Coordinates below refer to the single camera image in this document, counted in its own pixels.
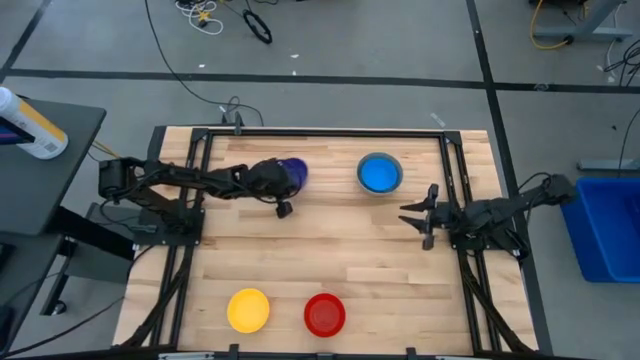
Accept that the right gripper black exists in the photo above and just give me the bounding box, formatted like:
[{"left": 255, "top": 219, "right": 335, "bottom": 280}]
[{"left": 397, "top": 183, "right": 454, "bottom": 252}]

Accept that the white coiled cable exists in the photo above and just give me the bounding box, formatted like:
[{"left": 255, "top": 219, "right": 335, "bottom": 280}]
[{"left": 174, "top": 0, "right": 225, "bottom": 37}]

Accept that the grey desk leg foot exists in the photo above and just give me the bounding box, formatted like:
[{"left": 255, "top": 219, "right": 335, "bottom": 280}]
[{"left": 531, "top": 0, "right": 635, "bottom": 44}]

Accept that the thin black hanging cable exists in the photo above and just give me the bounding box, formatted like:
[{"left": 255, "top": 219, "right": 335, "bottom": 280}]
[{"left": 617, "top": 106, "right": 640, "bottom": 174}]

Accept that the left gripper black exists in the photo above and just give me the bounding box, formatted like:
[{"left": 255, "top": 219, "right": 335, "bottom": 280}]
[{"left": 245, "top": 158, "right": 304, "bottom": 220}]

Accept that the black side table base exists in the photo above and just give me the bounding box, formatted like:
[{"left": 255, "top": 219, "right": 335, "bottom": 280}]
[{"left": 38, "top": 201, "right": 137, "bottom": 317}]

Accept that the dark flat device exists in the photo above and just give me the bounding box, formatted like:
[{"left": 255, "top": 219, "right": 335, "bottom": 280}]
[{"left": 0, "top": 116, "right": 37, "bottom": 147}]

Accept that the thin black floor cable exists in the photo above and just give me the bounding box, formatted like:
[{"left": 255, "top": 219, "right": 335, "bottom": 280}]
[{"left": 0, "top": 295, "right": 126, "bottom": 359}]

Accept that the black side table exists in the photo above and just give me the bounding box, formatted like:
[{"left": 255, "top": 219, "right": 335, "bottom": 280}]
[{"left": 0, "top": 96, "right": 108, "bottom": 237}]

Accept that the red bowl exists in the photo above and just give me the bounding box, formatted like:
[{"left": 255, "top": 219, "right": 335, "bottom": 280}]
[{"left": 303, "top": 292, "right": 347, "bottom": 339}]

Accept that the blue plastic bin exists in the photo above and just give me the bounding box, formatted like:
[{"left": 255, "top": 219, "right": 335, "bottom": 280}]
[{"left": 560, "top": 176, "right": 640, "bottom": 284}]

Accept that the long black floor cable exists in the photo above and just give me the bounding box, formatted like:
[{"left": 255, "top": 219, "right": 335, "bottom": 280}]
[{"left": 143, "top": 0, "right": 265, "bottom": 127}]

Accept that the white bottle with yellow label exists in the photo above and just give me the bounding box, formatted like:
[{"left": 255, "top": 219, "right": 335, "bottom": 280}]
[{"left": 0, "top": 85, "right": 70, "bottom": 161}]

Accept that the black cable bundle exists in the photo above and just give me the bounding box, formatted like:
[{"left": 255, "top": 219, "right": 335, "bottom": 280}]
[{"left": 603, "top": 38, "right": 640, "bottom": 87}]

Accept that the black aluminium table frame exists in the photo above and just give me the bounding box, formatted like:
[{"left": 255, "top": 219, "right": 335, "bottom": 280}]
[{"left": 118, "top": 125, "right": 540, "bottom": 354}]

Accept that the black coiled cable loop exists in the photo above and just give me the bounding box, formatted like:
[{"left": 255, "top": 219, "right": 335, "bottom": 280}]
[{"left": 242, "top": 9, "right": 274, "bottom": 45}]

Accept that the grey flat floor foot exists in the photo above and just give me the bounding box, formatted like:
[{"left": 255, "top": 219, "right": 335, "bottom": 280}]
[{"left": 576, "top": 158, "right": 640, "bottom": 173}]

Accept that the yellow bowl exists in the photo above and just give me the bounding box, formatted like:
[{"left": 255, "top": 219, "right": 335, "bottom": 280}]
[{"left": 226, "top": 287, "right": 271, "bottom": 335}]

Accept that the yellow floor cable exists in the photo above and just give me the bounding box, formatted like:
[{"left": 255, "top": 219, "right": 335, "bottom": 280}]
[{"left": 529, "top": 0, "right": 572, "bottom": 52}]

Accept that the blue bowl with grey rim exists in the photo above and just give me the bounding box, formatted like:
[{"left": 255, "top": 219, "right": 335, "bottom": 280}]
[{"left": 356, "top": 151, "right": 405, "bottom": 196}]

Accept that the purple bowl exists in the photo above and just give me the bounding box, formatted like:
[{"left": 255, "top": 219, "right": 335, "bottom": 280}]
[{"left": 277, "top": 157, "right": 309, "bottom": 193}]

